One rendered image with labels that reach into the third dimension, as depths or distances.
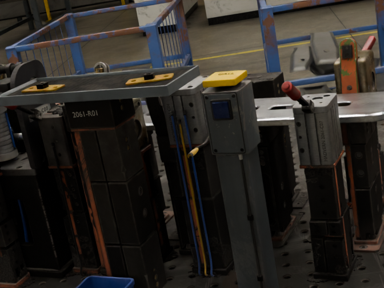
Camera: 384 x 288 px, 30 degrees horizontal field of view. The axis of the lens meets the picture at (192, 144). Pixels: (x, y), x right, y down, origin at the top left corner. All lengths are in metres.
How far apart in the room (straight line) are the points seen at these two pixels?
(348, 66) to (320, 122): 0.33
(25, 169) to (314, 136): 0.64
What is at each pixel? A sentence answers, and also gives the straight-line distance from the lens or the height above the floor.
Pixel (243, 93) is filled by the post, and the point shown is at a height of 1.13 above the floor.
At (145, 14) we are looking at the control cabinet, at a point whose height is 0.29.
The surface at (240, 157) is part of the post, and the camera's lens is 1.22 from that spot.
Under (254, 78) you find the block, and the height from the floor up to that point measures 1.03.
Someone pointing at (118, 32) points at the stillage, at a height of 0.93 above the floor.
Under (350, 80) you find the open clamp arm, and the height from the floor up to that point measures 1.02.
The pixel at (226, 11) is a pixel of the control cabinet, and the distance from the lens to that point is 9.68.
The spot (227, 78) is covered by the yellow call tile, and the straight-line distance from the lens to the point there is 1.20.
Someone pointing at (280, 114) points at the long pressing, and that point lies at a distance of 1.52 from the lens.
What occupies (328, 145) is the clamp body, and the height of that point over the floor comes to 0.98.
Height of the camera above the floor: 1.42
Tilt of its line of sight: 17 degrees down
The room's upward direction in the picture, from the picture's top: 10 degrees counter-clockwise
